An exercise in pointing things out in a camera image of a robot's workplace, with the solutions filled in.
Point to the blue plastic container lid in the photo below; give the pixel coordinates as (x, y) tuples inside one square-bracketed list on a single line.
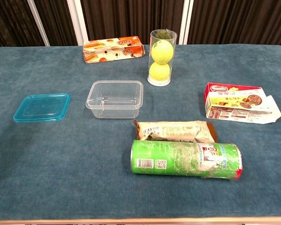
[(42, 107)]

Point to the clear plastic container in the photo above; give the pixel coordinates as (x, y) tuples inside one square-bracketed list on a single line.
[(114, 100)]

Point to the beige snack wrapper packet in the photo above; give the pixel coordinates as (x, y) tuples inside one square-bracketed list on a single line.
[(175, 131)]

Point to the yellow tennis ball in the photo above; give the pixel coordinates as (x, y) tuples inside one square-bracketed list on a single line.
[(159, 71), (161, 51)]

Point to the green chip can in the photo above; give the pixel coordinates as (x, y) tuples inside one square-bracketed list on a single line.
[(168, 159)]

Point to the orange biscuit box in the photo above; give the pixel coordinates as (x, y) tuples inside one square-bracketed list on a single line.
[(112, 49)]

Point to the clear tennis ball tube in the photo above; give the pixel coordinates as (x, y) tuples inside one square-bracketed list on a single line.
[(164, 34)]

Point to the red and cream cookie box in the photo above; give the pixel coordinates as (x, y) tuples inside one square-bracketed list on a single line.
[(234, 103)]

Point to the dark brown curtain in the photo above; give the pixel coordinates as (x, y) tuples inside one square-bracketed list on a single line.
[(131, 18)]

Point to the teal table cloth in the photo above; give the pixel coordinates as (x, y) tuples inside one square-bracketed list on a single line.
[(61, 164)]

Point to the wide white frame post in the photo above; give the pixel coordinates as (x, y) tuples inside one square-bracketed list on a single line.
[(78, 23)]

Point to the thin grey frame post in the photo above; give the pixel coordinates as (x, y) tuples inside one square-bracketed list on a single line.
[(38, 23)]

